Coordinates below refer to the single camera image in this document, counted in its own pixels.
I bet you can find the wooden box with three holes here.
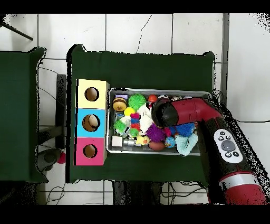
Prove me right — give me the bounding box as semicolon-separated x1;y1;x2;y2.
74;79;110;166

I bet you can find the silver mesh bin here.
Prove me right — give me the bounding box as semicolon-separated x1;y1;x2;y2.
106;87;213;156

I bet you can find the large green spiky ball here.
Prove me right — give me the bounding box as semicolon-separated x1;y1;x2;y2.
128;93;147;111

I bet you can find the multicoloured spiky caterpillar toy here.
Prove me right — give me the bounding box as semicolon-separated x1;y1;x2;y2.
129;113;141;138

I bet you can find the cream knitted cloth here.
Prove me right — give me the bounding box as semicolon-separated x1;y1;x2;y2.
137;103;154;134

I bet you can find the wooden burger toy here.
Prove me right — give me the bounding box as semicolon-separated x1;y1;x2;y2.
112;97;128;112

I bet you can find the purple spiky ball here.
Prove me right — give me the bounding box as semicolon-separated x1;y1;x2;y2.
145;123;166;143

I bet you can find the large blue spiky ball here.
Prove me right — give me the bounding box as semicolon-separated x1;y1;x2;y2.
176;122;197;137

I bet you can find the mint green knitted cloth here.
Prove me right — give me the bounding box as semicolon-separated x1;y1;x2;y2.
174;133;199;157

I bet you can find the grey emergency stop red button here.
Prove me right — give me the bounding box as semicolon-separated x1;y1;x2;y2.
36;147;66;173

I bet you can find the black tripod leg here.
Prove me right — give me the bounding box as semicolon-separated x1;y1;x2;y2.
0;20;34;41

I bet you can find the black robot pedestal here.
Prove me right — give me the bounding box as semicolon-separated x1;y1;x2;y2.
111;180;163;205

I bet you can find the black cable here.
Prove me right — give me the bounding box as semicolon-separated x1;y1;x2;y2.
232;118;270;124

